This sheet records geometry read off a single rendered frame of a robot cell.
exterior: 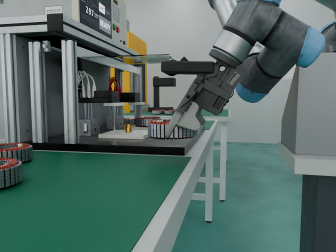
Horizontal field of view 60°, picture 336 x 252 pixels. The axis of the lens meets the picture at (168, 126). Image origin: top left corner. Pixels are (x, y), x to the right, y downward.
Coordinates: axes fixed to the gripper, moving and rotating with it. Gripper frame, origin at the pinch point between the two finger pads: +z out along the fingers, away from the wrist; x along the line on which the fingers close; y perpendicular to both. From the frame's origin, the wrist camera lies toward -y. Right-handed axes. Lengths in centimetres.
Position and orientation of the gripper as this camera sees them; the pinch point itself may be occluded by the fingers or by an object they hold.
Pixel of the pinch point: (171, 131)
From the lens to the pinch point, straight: 66.2
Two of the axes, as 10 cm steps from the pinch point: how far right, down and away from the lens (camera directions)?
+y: 8.4, 5.2, -1.4
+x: 2.2, -0.9, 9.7
